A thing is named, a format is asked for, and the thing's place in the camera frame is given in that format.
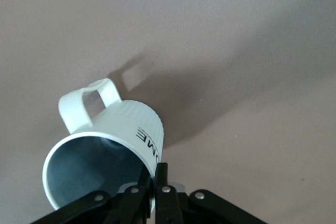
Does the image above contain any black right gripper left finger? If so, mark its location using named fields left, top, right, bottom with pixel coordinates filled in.
left=28, top=167, right=156, bottom=224

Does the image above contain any white ribbed mug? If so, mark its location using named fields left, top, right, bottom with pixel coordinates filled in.
left=42, top=78, right=165, bottom=213

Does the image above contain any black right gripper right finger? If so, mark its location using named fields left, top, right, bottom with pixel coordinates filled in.
left=155, top=162, right=266, bottom=224

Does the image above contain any brown table cover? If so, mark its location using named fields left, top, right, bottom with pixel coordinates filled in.
left=0, top=0, right=336, bottom=224

